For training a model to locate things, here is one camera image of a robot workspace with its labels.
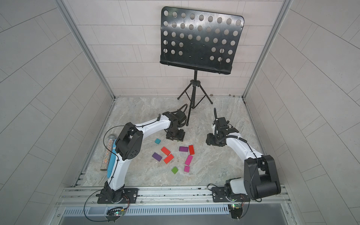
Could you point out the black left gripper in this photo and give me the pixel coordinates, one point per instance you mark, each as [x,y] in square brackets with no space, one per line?
[175,134]

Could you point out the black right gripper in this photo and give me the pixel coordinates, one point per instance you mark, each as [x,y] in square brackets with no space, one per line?
[212,139]

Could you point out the red block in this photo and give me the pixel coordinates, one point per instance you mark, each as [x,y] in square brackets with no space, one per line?
[169,158]
[191,150]
[165,151]

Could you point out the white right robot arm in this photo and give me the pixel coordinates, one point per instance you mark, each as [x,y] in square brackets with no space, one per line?
[260,177]

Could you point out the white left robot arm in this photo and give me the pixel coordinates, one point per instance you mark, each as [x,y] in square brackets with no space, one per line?
[128,146]

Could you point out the magenta long block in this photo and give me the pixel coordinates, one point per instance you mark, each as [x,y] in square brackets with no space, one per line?
[188,160]

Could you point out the dark purple block left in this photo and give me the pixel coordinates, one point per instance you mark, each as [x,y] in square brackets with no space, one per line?
[157,157]

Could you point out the light green block front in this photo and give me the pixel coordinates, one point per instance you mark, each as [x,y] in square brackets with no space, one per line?
[174,170]

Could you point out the blue flat object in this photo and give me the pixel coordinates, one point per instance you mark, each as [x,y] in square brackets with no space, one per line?
[111,161]

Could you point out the glittery silver microphone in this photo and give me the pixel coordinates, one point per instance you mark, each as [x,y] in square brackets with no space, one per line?
[107,155]

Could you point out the black music stand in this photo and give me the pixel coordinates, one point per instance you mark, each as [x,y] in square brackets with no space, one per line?
[200,41]

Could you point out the right circuit board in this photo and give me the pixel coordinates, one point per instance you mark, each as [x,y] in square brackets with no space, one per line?
[236,211]

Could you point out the circuit board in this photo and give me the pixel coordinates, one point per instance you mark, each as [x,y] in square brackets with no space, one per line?
[236,211]
[115,213]

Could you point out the left circuit board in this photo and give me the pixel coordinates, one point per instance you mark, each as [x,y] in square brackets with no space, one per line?
[115,213]

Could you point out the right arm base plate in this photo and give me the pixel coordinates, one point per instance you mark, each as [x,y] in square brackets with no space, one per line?
[225,195]

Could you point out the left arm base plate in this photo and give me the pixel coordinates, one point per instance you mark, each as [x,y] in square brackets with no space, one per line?
[120,196]

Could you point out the aluminium frame rail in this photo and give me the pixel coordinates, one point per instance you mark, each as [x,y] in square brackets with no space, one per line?
[162,195]

